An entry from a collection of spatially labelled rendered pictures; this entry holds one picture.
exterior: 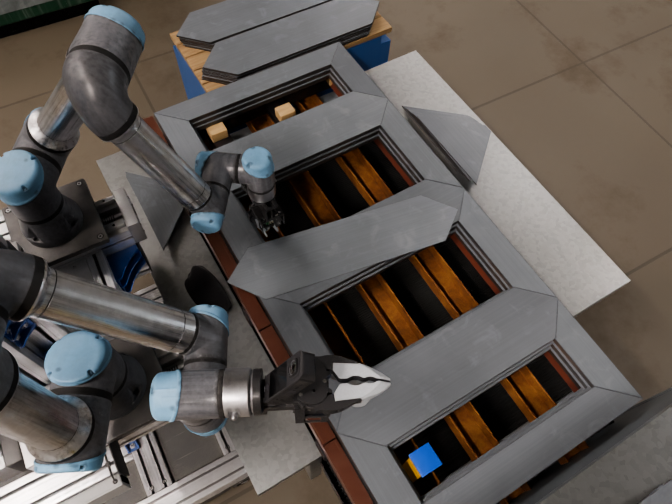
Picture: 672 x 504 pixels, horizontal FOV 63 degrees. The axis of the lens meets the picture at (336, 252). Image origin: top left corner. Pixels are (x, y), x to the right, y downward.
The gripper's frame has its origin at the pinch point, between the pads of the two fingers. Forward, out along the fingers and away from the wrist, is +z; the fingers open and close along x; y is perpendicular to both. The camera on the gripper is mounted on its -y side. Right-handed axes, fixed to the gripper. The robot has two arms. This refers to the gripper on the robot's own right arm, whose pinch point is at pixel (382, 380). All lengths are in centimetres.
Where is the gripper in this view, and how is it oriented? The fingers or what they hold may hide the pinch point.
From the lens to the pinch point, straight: 87.7
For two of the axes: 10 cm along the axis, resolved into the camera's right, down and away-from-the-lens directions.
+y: -0.2, 6.0, 8.0
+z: 10.0, -0.3, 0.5
